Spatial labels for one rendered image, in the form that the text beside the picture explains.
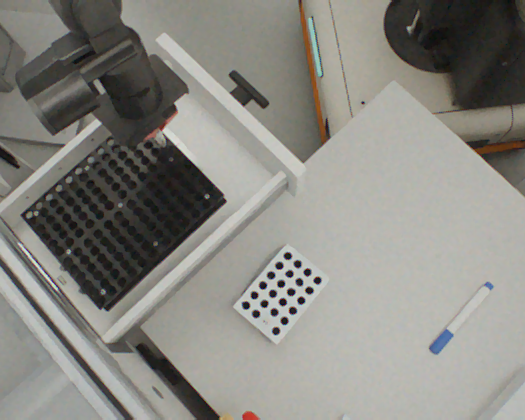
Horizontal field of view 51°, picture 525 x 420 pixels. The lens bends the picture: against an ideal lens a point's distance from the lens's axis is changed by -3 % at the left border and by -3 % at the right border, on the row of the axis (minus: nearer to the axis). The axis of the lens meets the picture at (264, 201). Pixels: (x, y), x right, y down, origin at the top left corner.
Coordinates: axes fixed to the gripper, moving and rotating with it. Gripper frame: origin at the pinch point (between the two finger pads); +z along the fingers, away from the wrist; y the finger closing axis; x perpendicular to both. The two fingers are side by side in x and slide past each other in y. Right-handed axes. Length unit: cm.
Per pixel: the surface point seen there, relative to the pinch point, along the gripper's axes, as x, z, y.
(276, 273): 23.0, 15.3, -0.1
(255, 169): 10.2, 11.2, -8.1
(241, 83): 1.7, 3.5, -13.7
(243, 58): -43, 94, -49
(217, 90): 0.8, 2.0, -10.1
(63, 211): -3.5, 8.7, 16.5
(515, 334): 55, 19, -20
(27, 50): -95, 91, 0
